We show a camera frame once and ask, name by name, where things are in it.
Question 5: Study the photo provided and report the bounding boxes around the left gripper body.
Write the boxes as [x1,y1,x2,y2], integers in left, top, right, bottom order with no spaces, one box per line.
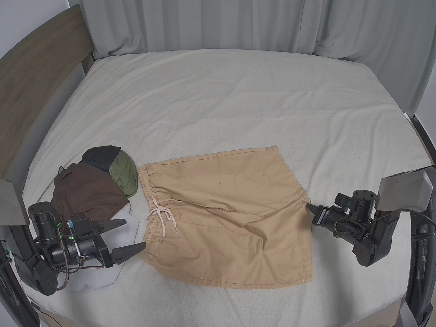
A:
[70,218,115,269]

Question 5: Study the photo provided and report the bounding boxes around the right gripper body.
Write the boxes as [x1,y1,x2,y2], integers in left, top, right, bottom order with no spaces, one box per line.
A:
[311,205,343,233]

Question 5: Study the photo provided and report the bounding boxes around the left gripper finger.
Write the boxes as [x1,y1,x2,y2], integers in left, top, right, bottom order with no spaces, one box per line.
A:
[112,241,146,267]
[99,219,127,236]

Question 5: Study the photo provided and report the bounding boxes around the tan shorts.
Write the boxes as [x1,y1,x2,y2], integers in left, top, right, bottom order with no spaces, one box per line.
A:
[136,144,314,289]

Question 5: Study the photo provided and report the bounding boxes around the bed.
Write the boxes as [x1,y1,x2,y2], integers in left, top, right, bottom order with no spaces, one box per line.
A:
[0,4,436,327]

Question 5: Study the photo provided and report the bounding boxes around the white garment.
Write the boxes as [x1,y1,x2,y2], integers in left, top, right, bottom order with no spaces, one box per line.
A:
[66,205,142,292]

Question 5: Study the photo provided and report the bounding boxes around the brown garment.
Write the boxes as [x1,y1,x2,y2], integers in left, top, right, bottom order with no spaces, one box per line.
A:
[51,162,131,220]

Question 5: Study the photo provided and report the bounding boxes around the olive green garment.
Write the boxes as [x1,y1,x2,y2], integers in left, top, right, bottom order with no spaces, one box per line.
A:
[109,149,138,198]

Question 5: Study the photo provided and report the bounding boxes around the black garment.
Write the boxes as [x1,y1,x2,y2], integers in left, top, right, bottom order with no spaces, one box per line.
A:
[82,145,122,172]

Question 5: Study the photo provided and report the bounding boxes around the grey-green curtain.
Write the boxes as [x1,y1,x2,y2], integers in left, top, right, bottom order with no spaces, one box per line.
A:
[65,0,436,115]

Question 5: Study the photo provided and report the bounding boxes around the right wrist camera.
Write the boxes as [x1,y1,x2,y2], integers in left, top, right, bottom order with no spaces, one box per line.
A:
[334,192,353,214]

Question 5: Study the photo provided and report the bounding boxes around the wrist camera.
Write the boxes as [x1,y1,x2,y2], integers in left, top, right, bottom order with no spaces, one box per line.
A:
[66,213,91,241]
[334,192,353,214]

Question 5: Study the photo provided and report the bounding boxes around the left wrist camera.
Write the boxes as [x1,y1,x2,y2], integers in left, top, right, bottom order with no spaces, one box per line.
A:
[66,213,91,241]

